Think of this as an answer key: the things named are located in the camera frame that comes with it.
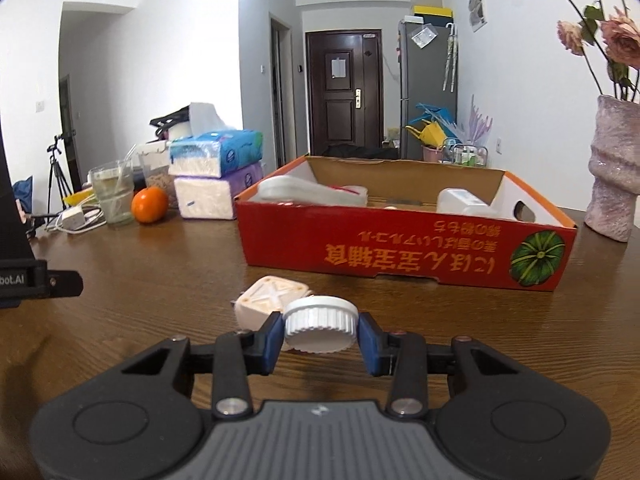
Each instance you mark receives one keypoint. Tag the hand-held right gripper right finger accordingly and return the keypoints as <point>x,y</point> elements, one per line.
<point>368,345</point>

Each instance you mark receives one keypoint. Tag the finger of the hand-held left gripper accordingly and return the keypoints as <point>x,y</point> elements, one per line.
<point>67,283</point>

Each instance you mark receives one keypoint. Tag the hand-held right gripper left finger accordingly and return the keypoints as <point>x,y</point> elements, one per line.
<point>272,342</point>

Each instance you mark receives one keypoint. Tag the white ridged lid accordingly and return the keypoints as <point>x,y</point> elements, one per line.
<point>320,325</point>

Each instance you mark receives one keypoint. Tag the red cardboard box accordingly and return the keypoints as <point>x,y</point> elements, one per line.
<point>400,245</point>

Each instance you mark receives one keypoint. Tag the red white lint brush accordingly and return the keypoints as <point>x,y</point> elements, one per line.
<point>310,192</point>

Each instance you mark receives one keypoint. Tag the clear plastic jar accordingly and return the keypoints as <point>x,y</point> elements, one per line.
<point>462,202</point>

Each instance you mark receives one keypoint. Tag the white charger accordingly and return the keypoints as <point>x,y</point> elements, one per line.
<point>74,220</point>

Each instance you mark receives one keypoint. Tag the black paper bag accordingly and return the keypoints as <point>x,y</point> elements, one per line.
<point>12,200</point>

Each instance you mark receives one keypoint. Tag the blue cloth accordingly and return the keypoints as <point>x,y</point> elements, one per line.
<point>22,197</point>

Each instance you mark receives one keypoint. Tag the yellow packet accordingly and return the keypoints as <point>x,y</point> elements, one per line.
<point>77,199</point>

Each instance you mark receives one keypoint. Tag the glass cup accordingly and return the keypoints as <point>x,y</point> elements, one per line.
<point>114,195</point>

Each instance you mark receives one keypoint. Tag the black tripod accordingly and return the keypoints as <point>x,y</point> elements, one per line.
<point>57,175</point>

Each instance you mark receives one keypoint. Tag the orange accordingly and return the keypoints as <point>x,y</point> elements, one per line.
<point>149,205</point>

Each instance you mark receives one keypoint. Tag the clear plastic container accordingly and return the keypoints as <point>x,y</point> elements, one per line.
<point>155,175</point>

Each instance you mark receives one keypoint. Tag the purple tissue pack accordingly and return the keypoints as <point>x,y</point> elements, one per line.
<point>210,195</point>

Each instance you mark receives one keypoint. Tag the black folding chair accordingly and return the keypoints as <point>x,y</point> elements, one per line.
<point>360,151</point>

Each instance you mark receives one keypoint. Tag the blue tissue pack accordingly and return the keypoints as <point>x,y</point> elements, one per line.
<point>220,152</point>

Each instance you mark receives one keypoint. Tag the pink bucket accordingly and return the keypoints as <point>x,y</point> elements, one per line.
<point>433,154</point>

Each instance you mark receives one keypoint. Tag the metal rolling cart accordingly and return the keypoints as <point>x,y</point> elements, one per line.
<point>467,156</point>

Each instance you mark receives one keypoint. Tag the blue yellow plastic hangers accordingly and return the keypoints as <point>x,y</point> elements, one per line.
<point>432,125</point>

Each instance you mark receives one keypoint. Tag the purple feather decoration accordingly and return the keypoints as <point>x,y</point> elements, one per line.
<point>477,122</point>

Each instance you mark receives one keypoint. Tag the dark brown door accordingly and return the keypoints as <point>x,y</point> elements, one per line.
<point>345,95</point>

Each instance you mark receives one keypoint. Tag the grey refrigerator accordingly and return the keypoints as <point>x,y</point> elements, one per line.
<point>425,80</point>

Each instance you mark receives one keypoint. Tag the folded white umbrella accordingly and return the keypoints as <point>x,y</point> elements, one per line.
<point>451,60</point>

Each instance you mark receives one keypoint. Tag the pink ceramic vase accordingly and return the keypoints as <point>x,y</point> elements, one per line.
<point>617,175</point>

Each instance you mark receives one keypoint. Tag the clear plastic bag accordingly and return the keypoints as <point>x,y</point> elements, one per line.
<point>423,37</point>

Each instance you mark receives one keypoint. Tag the yellow box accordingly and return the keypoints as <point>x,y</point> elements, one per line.
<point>434,11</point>

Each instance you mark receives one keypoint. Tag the bunch of dried pink roses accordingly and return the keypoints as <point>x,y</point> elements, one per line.
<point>615,30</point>

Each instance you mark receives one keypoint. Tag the black folded frame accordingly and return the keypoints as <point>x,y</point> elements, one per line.
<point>167,122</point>

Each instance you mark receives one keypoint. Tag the wall electrical panel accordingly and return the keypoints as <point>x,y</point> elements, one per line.
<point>478,7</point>

